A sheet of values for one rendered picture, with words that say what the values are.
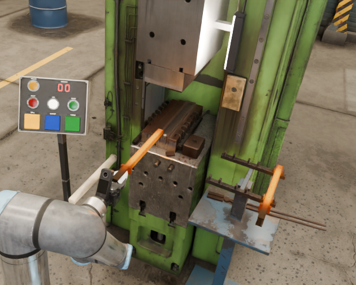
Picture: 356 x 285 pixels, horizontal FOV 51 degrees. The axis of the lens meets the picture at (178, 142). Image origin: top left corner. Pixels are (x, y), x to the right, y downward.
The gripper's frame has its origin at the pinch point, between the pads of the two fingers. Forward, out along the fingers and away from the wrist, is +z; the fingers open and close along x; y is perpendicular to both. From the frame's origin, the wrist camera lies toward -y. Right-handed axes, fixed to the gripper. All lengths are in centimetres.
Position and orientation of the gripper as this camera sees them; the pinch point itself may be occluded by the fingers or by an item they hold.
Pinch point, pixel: (123, 171)
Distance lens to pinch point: 157.7
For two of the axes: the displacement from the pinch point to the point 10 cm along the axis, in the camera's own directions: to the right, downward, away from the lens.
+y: -0.9, 8.1, 5.8
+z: 3.8, -5.1, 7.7
